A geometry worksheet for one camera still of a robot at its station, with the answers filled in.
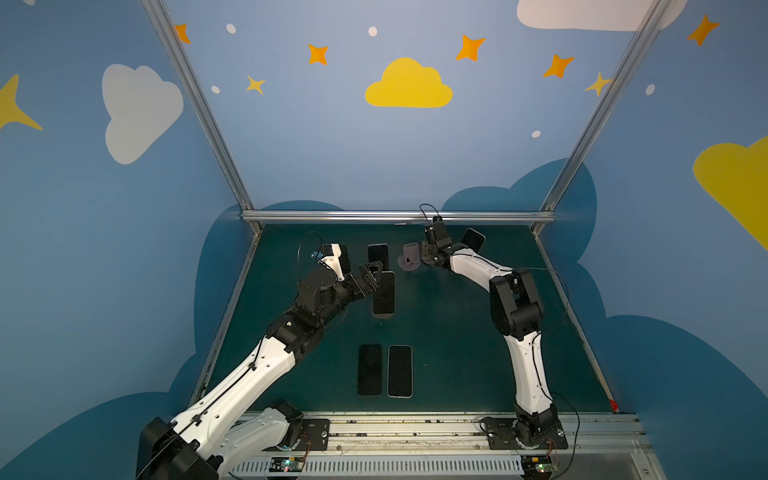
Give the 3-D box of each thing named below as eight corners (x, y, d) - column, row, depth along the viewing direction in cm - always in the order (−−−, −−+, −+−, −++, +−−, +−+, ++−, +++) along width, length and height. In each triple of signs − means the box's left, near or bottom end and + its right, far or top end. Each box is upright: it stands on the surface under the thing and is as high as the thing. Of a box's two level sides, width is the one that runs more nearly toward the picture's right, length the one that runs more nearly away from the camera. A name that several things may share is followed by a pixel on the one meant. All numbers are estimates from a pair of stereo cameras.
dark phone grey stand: (356, 394, 83) (355, 391, 81) (359, 347, 92) (358, 344, 90) (382, 394, 83) (382, 391, 82) (382, 347, 92) (382, 344, 90)
